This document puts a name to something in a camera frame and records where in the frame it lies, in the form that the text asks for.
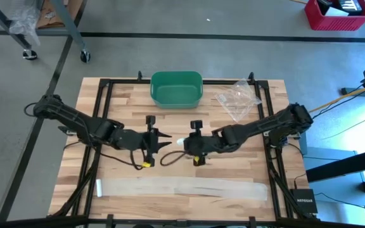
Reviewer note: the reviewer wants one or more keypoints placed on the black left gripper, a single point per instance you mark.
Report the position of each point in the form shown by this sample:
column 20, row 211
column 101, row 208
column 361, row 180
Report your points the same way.
column 135, row 141

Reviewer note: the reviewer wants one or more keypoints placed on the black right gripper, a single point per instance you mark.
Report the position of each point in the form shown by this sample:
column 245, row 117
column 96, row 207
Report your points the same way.
column 203, row 144

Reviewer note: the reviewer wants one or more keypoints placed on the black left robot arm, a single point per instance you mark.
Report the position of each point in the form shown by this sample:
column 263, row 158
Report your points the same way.
column 74, row 120

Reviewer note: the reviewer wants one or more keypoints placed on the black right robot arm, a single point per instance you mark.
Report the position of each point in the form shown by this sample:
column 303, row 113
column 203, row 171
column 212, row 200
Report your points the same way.
column 265, row 125

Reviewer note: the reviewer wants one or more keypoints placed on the green plastic bin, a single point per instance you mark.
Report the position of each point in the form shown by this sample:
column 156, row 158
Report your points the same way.
column 176, row 92

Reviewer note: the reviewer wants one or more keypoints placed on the clear plastic bag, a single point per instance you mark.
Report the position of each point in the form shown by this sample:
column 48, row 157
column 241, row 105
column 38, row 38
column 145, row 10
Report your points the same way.
column 239, row 99

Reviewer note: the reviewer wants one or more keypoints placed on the grey-legged wooden workbench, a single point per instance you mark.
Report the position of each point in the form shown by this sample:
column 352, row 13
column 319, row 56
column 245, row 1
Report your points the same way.
column 70, row 28

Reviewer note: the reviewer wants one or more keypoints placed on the brown cardboard sheet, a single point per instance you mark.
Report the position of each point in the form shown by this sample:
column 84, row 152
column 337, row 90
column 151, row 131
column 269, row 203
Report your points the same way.
column 54, row 14

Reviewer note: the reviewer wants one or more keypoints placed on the black power strip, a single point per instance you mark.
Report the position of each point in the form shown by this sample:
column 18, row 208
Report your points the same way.
column 350, row 91

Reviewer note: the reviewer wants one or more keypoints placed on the crumpled clear plastic sheet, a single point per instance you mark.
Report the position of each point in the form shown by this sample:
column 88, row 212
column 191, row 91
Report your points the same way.
column 25, row 19

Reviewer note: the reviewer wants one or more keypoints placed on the red plastic crate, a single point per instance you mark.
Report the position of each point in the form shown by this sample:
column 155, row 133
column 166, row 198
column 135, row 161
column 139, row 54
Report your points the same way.
column 337, row 22

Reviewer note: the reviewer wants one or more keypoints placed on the black device in crate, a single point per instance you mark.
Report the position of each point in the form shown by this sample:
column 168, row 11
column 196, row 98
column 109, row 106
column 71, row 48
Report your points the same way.
column 347, row 4

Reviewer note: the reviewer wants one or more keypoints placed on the black aluminium frame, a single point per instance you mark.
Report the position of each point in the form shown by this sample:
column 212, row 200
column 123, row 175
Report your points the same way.
column 125, row 82

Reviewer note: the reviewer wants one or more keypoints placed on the black Netgear switch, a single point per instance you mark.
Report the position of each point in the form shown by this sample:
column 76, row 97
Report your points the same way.
column 304, row 201

